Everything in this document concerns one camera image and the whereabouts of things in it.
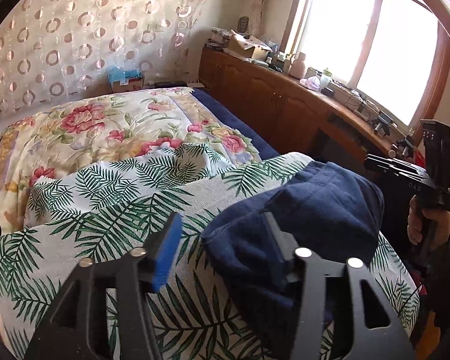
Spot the navy printed t-shirt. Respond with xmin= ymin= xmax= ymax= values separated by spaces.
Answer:
xmin=201 ymin=162 xmax=384 ymax=359

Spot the person's right hand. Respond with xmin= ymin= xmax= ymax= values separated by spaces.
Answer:
xmin=406 ymin=194 xmax=450 ymax=252

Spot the palm leaf blanket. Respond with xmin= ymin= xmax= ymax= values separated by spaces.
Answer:
xmin=0 ymin=145 xmax=421 ymax=360

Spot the navy blue bed sheet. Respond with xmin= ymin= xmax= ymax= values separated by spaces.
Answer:
xmin=193 ymin=89 xmax=280 ymax=159

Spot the long wooden cabinet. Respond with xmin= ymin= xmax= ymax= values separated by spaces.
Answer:
xmin=198 ymin=48 xmax=393 ymax=173

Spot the white bottle green cap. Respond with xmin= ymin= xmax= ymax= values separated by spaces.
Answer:
xmin=319 ymin=68 xmax=332 ymax=90

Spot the window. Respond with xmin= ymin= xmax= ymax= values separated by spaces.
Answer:
xmin=280 ymin=0 xmax=450 ymax=140

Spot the pink jug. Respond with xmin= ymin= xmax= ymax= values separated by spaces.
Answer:
xmin=289 ymin=52 xmax=306 ymax=80

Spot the floral quilt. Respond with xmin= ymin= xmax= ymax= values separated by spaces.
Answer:
xmin=0 ymin=87 xmax=262 ymax=233

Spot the blue tissue box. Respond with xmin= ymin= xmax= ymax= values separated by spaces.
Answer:
xmin=107 ymin=67 xmax=144 ymax=94

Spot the cardboard box on cabinet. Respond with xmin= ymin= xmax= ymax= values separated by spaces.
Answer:
xmin=227 ymin=31 xmax=272 ymax=61

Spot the circle-pattern sheer curtain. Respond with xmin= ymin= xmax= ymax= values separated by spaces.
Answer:
xmin=0 ymin=0 xmax=206 ymax=120

